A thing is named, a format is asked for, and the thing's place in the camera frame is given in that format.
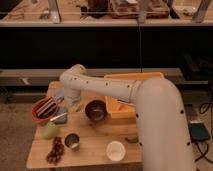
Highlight silver fork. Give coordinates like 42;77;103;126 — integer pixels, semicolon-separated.
50;112;67;122

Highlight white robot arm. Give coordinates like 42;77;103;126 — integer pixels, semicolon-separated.
60;64;196;171

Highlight dark striped item in bowl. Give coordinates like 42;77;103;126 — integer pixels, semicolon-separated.
36;98;56;118

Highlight purple bowl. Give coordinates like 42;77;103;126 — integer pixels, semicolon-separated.
85;100;107;122

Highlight orange bowl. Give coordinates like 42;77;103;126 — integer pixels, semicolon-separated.
31;98;59;125

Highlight grey cloth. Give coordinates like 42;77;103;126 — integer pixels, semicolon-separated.
53;89;64;103

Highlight wooden table board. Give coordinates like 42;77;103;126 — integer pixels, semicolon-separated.
26;91;141;169

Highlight green plastic cup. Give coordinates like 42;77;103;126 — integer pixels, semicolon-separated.
41;122;59;139

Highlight small metal cup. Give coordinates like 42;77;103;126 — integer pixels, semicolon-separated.
64;133;80;150

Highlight yellow plastic bin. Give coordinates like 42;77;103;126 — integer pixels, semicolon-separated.
105;72;163;119

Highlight bunch of dark grapes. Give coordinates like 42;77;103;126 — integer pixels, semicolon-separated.
46;137;64;164

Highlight green pepper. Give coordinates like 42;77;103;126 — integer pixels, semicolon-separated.
125;136;139;144

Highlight black power adapter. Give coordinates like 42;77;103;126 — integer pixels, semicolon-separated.
188;123;210;142

